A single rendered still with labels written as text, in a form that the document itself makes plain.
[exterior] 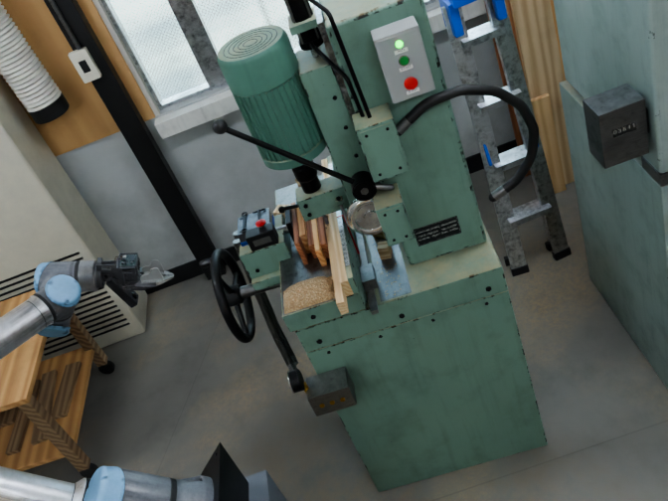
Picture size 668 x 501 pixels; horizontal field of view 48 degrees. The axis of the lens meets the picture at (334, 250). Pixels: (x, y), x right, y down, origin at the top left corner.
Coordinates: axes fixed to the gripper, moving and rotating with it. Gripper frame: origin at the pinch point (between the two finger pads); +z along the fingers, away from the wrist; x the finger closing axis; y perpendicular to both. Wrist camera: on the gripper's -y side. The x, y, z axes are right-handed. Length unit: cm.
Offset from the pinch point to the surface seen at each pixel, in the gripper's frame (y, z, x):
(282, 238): 16.7, 33.1, -5.4
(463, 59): 37, 99, 68
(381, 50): 77, 55, -21
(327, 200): 30, 45, -7
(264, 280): 4.9, 27.6, -9.2
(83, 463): -102, -45, 15
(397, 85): 69, 59, -21
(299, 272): 11.9, 37.1, -15.0
